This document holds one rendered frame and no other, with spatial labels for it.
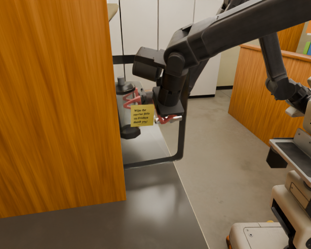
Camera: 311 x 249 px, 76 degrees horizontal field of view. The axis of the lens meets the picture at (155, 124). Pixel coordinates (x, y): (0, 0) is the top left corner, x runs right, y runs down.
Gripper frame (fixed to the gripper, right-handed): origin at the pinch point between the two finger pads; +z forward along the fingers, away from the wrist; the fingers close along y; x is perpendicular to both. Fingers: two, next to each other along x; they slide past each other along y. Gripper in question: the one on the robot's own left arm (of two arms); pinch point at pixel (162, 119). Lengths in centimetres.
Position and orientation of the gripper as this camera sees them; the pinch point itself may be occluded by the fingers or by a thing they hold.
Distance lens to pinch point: 61.3
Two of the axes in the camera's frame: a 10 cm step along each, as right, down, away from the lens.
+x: 9.6, -1.1, 2.5
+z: -1.4, 5.9, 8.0
